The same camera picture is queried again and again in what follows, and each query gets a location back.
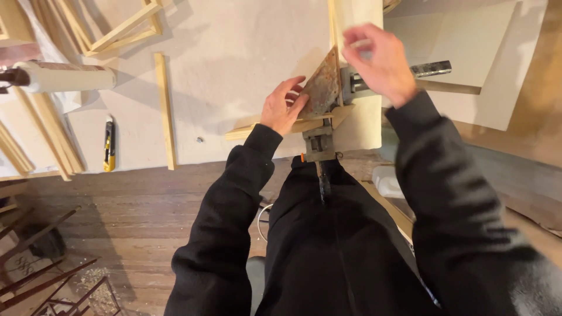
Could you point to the light wooden frame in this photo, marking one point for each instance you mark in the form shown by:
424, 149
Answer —
127, 28

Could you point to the bundle of wooden strips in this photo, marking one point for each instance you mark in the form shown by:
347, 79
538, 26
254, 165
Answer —
52, 131

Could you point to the rusty metal corner clamp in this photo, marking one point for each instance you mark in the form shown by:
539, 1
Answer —
322, 87

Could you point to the heap of wooden frames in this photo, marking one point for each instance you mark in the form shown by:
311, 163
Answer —
52, 17

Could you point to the small white board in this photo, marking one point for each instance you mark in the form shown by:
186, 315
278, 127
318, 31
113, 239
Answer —
465, 39

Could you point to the person's black clothed torso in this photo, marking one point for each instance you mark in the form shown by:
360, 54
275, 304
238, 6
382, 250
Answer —
338, 254

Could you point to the white plastic jug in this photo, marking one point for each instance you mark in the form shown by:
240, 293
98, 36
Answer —
387, 182

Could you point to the short clamped wooden strip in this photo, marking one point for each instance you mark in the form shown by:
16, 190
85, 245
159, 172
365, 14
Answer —
246, 130

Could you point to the long clamped wooden strip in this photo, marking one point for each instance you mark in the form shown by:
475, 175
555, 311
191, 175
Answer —
334, 26

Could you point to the dark metal rack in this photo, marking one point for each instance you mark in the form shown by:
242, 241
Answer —
39, 272

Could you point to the brown cardboard sheet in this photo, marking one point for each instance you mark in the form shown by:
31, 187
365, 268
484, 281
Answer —
535, 131

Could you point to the person's right fingers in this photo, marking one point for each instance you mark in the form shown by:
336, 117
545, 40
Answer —
362, 37

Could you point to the loose wooden strip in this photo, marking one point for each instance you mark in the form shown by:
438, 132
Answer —
166, 114

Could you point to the person's left hand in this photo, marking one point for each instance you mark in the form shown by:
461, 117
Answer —
276, 112

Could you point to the person's right hand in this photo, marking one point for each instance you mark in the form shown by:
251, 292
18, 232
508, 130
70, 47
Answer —
382, 72

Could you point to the white glue cartridge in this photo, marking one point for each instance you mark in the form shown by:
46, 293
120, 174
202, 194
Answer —
66, 77

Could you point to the white canvas sheet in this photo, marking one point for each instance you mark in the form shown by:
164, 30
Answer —
228, 57

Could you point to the large white board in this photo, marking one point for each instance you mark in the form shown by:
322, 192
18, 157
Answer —
505, 87

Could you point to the yellow black utility knife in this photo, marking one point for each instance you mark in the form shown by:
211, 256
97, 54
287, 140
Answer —
109, 147

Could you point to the pile of wood shavings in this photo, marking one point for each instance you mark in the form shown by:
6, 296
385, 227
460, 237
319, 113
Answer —
94, 285

